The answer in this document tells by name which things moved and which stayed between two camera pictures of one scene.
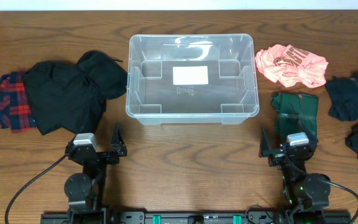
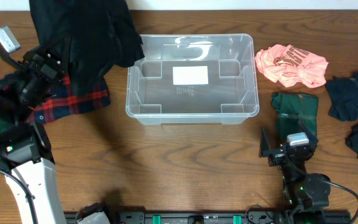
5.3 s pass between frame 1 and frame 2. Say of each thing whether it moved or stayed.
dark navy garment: stayed
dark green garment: stayed
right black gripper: stayed
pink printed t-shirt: stayed
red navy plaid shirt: moved
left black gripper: moved
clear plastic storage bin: stayed
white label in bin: stayed
